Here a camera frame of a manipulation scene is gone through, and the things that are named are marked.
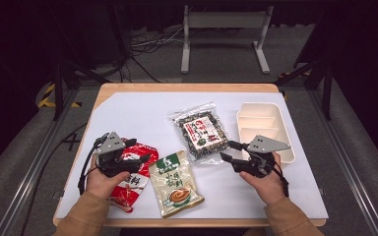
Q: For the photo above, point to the cream compartment tray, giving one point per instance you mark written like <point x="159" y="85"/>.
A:
<point x="259" y="118"/>

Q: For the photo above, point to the aluminium rail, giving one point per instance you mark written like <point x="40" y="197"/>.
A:
<point x="351" y="173"/>
<point x="29" y="183"/>

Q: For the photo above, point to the beige packet with green label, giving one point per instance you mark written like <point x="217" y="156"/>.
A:
<point x="174" y="187"/>

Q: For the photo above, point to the clear packet of dark dried food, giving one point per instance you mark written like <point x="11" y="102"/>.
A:
<point x="200" y="134"/>

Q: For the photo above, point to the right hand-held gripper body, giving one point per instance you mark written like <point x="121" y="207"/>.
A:
<point x="265" y="144"/>

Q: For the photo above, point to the black metal stand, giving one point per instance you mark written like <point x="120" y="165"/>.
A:
<point x="58" y="91"/>
<point x="326" y="95"/>

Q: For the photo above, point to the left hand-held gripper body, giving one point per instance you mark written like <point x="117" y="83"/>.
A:
<point x="111" y="144"/>

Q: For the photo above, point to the white paper sheet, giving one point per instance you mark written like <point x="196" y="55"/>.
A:
<point x="144" y="114"/>

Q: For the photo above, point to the grey metal stand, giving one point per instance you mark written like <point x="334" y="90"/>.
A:
<point x="226" y="19"/>

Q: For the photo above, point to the red and white snack packet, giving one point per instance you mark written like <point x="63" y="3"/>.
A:
<point x="147" y="150"/>

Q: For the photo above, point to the yellow and black hazard tape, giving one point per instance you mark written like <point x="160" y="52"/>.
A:
<point x="46" y="96"/>

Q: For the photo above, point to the person's left hand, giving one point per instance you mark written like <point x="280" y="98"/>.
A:
<point x="101" y="183"/>

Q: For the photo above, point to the person's right hand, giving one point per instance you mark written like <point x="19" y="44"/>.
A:
<point x="269" y="187"/>

